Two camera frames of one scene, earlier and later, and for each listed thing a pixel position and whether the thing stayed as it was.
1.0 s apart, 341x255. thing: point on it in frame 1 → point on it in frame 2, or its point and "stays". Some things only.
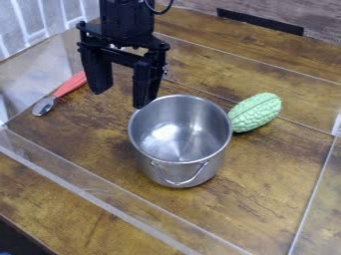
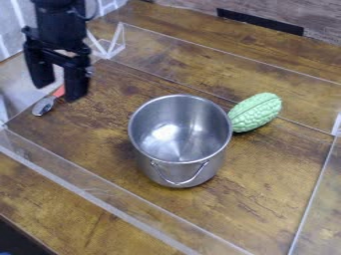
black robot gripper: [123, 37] → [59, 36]
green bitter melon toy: [254, 112] stays
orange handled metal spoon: [44, 105] stays
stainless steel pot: [179, 133] stays
